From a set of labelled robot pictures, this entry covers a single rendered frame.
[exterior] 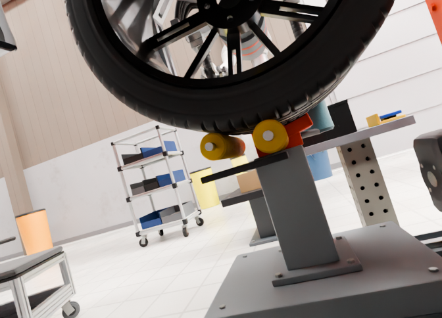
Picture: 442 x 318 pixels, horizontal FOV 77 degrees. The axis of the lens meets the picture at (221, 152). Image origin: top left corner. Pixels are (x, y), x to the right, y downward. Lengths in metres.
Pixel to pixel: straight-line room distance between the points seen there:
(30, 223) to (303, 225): 5.32
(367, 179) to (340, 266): 0.57
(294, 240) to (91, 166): 5.14
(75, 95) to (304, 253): 5.53
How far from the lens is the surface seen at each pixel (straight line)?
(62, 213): 6.10
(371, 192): 1.09
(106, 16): 0.66
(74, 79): 5.93
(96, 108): 5.53
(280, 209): 0.56
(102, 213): 5.53
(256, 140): 0.48
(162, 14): 0.96
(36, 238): 5.68
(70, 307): 1.64
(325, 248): 0.58
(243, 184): 1.60
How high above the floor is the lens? 0.46
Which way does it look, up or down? 4 degrees up
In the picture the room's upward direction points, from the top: 17 degrees counter-clockwise
